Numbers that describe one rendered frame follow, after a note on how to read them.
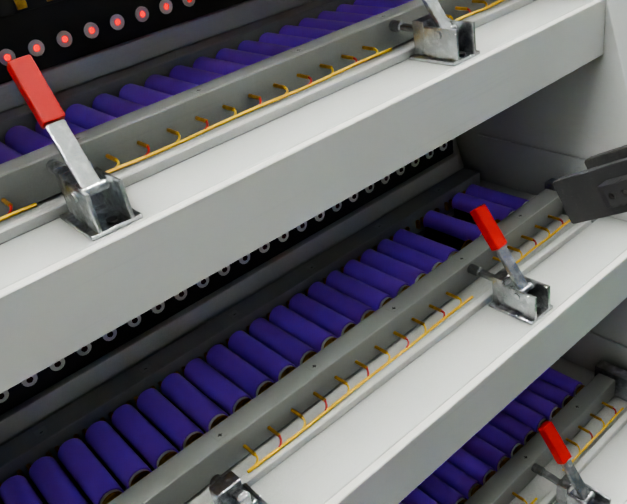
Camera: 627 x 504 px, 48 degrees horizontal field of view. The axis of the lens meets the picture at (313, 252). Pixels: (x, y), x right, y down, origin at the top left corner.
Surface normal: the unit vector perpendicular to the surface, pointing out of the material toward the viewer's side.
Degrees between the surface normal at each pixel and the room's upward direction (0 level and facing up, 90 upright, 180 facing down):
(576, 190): 90
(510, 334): 17
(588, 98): 90
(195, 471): 107
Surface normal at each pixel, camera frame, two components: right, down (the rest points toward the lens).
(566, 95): -0.75, 0.44
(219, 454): 0.66, 0.29
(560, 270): -0.16, -0.84
